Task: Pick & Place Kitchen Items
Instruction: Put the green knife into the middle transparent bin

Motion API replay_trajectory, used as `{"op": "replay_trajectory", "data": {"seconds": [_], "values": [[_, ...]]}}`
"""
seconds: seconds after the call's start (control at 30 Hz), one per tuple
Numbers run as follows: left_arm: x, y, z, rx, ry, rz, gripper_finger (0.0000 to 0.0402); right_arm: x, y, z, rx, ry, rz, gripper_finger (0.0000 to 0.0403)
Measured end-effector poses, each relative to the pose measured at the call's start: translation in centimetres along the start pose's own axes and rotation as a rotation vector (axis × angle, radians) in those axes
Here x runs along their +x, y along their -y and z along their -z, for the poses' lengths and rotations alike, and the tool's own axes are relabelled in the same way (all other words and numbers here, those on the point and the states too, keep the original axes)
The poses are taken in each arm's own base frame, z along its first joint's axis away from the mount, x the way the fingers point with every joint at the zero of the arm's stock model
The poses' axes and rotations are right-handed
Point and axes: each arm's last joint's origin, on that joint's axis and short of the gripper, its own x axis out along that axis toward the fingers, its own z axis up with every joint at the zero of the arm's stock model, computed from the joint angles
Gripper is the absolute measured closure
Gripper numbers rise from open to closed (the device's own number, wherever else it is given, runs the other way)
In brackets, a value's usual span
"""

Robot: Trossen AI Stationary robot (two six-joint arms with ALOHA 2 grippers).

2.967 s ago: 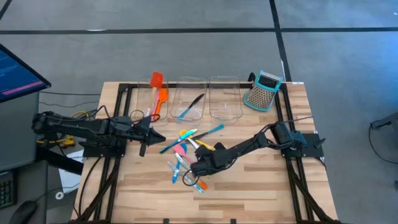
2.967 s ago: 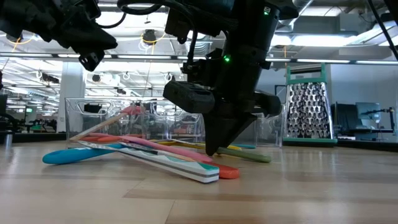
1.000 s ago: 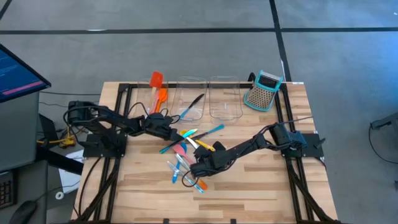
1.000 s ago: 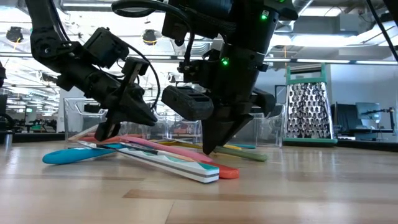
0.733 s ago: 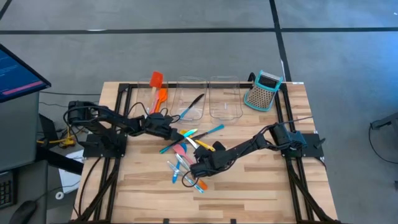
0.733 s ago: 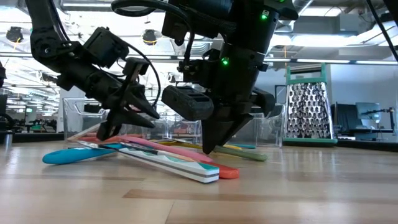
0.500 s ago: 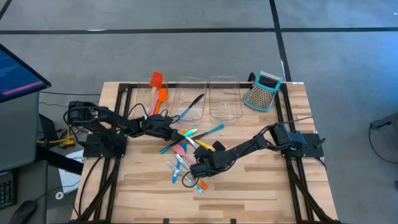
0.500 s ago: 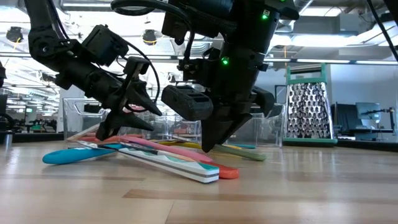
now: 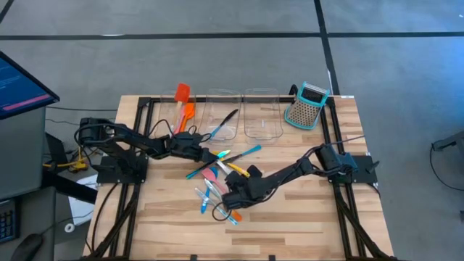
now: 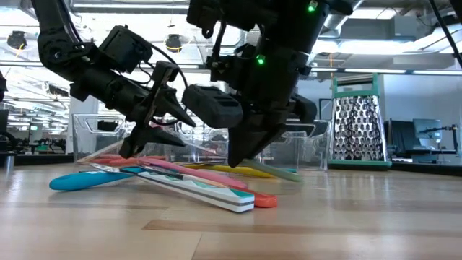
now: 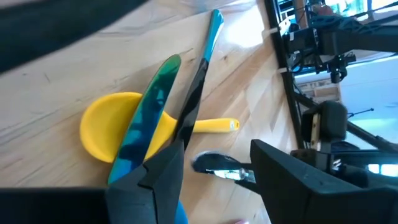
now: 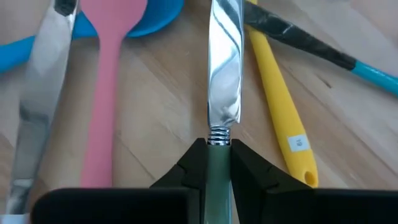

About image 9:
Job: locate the small black mount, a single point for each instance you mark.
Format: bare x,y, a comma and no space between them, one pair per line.
293,89

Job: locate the pink silicone spatula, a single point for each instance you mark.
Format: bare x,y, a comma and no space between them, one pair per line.
177,127

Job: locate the black computer mouse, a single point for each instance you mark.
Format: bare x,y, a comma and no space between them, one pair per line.
27,248

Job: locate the teal patterned knife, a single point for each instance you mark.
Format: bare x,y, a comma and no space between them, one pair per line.
199,170

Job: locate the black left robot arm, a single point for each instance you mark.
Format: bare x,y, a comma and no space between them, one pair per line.
137,141

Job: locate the pink silicone spoon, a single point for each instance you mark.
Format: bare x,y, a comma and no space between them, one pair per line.
209,175

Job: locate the yellow plastic spoon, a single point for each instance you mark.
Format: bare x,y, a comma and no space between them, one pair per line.
241,171

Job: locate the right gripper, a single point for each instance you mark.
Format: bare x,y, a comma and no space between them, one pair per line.
246,192

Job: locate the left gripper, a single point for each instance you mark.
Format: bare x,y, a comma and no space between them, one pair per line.
188,146

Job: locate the black desk leg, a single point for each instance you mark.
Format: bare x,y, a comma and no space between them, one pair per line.
72,189

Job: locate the teal metal box grater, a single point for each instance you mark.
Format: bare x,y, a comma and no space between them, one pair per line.
302,114

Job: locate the orange plastic spatula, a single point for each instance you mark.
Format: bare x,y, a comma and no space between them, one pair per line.
184,125

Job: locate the black keyboard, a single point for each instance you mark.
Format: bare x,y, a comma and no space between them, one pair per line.
7,221

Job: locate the white tape roll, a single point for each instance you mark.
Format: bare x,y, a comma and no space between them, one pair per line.
66,228

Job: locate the grey computer desk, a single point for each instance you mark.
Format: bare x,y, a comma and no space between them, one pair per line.
21,163

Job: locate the computer monitor blue screen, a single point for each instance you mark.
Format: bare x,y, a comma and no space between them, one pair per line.
18,90

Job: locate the blue plastic spoon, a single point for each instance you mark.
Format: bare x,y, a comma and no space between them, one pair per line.
204,206

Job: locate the clear plastic bin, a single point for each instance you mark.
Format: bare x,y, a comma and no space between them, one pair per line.
165,116
262,119
217,105

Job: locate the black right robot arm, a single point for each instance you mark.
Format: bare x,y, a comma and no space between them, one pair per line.
290,174

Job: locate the black aluminium table frame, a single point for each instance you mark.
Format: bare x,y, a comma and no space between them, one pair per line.
284,99

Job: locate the white paper sheet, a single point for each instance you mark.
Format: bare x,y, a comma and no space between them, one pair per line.
81,212

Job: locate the white label sticker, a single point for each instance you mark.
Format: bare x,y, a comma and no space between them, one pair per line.
347,96

